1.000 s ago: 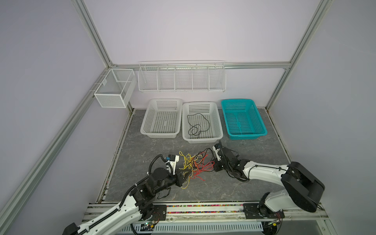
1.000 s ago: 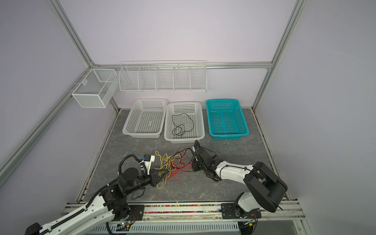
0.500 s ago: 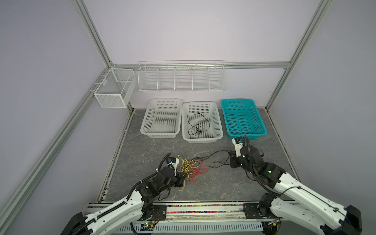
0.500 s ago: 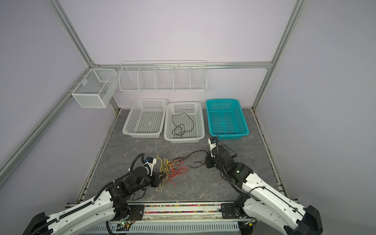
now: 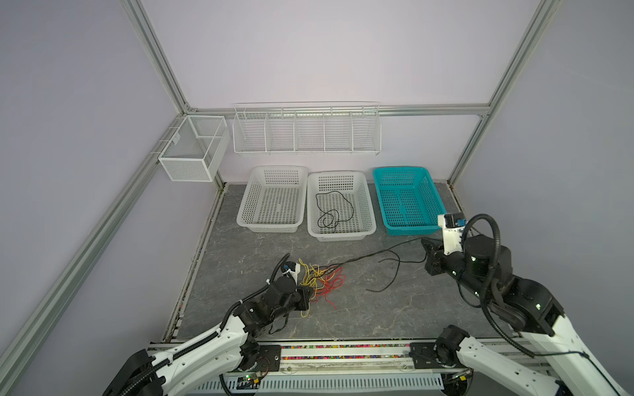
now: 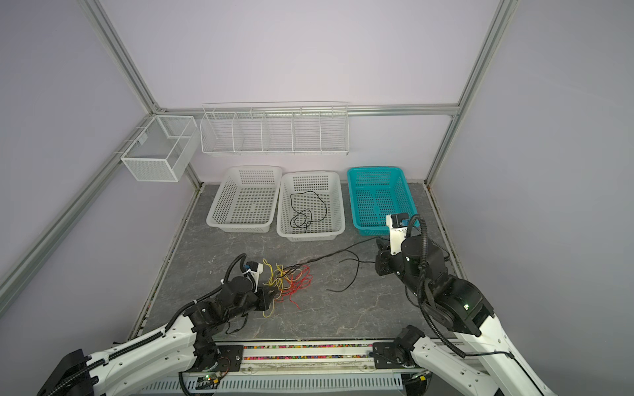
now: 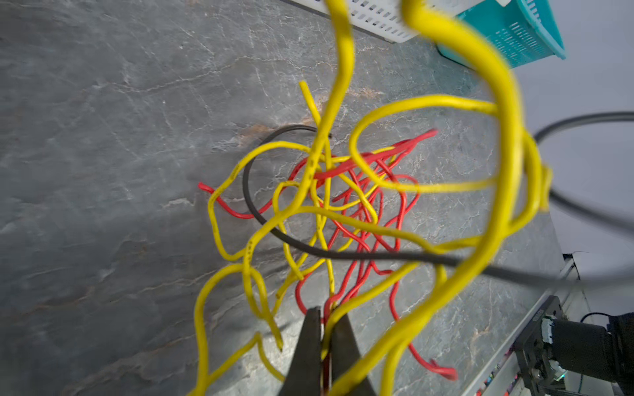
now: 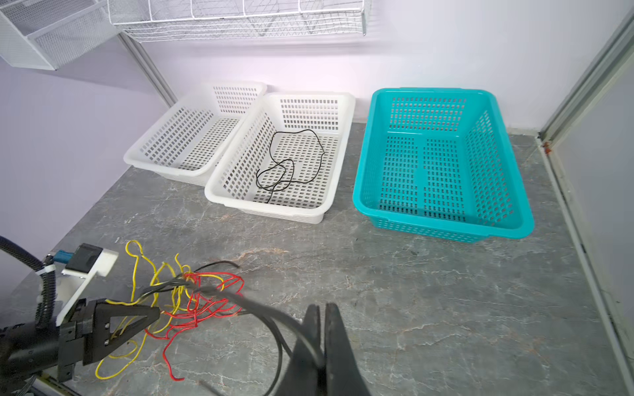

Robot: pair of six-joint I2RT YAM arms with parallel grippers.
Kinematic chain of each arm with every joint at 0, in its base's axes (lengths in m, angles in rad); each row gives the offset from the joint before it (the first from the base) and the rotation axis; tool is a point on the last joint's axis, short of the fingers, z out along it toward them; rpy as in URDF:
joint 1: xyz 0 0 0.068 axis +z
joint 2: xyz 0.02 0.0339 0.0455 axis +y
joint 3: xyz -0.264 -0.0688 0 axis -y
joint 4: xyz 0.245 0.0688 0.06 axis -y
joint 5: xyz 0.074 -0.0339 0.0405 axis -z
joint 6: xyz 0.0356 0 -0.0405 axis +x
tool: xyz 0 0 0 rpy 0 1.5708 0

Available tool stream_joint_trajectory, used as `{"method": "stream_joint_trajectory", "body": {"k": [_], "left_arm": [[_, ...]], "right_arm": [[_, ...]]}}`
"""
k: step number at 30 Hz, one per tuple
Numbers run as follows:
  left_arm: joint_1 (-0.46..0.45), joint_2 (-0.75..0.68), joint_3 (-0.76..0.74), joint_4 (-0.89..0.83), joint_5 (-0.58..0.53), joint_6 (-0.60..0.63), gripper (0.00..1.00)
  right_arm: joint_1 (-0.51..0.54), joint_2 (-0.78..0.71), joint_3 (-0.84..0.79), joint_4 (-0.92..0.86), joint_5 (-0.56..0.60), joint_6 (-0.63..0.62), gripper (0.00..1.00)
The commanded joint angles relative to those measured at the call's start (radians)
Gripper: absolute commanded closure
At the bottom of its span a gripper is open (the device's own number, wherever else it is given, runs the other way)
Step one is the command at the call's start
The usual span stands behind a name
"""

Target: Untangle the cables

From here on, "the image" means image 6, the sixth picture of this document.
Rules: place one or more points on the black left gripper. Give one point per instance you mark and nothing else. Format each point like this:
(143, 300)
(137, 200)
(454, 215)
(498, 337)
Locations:
(265, 299)

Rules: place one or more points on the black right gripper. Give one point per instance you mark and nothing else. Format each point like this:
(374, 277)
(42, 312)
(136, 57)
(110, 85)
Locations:
(384, 266)

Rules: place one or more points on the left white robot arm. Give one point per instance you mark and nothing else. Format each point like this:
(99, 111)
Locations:
(185, 343)

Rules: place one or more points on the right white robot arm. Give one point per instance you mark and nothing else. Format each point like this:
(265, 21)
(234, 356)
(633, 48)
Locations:
(468, 347)

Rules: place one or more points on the teal plastic basket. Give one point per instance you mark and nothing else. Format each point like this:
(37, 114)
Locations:
(375, 193)

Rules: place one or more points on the small green circuit board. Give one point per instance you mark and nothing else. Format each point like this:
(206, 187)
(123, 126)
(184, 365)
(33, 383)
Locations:
(207, 382)

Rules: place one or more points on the left white plastic basket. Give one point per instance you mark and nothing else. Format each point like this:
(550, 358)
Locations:
(246, 200)

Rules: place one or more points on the white plastic basket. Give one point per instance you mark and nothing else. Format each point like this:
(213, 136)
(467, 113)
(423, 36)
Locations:
(246, 200)
(310, 207)

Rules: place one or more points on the middle white plastic basket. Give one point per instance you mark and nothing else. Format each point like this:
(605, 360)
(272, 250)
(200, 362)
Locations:
(310, 207)

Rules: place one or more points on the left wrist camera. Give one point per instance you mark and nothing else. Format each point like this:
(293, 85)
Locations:
(252, 270)

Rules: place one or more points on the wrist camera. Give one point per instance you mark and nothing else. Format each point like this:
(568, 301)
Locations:
(397, 225)
(252, 270)

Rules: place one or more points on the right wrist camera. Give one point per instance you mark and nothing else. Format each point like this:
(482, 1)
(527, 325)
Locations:
(397, 225)

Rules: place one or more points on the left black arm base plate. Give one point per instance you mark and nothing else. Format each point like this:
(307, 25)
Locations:
(224, 358)

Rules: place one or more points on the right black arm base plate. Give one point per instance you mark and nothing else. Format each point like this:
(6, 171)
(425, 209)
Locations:
(392, 355)

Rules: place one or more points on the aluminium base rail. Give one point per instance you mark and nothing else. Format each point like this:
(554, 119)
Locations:
(308, 357)

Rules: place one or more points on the white vented cable duct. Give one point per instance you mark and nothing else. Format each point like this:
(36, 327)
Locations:
(329, 384)

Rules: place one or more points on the white mesh wall box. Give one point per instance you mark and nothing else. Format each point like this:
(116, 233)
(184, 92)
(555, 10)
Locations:
(163, 149)

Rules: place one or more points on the white wire wall shelf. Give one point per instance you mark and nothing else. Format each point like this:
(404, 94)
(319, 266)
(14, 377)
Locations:
(275, 127)

